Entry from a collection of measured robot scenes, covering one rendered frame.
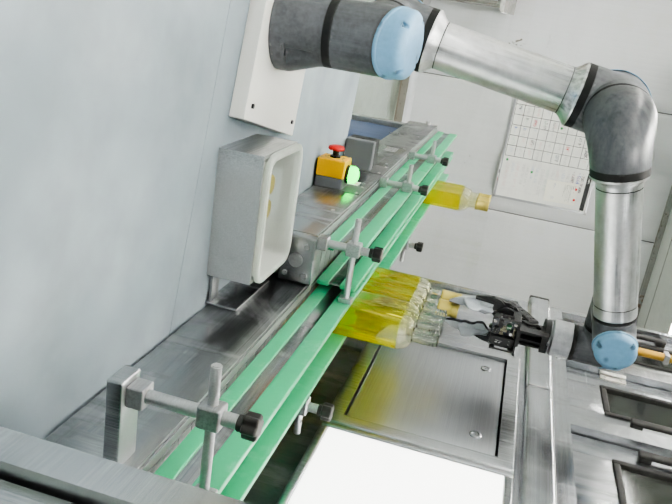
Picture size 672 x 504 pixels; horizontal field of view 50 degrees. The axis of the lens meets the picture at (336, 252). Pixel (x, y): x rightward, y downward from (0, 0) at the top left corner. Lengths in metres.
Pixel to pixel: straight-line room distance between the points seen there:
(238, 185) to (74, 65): 0.45
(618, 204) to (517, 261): 6.32
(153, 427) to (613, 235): 0.79
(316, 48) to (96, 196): 0.51
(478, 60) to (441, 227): 6.24
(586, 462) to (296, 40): 0.94
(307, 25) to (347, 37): 0.07
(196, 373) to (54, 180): 0.38
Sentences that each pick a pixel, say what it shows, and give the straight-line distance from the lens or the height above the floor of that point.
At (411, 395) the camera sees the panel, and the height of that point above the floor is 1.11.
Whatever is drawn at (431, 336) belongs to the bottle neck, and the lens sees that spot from 1.41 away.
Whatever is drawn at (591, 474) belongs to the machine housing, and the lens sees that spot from 1.48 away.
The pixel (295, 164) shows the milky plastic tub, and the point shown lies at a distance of 1.32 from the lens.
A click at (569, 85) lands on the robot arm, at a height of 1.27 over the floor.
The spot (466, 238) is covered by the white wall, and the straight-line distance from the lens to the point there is 7.54.
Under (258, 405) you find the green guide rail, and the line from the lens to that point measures 1.03.
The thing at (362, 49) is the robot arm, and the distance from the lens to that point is 1.22.
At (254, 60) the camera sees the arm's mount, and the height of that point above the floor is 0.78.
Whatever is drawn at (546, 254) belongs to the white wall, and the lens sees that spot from 7.55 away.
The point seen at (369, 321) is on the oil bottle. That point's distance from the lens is 1.40.
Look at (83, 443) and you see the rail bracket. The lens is 0.91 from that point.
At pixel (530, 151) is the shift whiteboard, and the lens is 7.32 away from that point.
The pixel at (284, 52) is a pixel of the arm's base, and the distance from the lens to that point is 1.27.
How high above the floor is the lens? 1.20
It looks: 12 degrees down
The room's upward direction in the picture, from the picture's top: 103 degrees clockwise
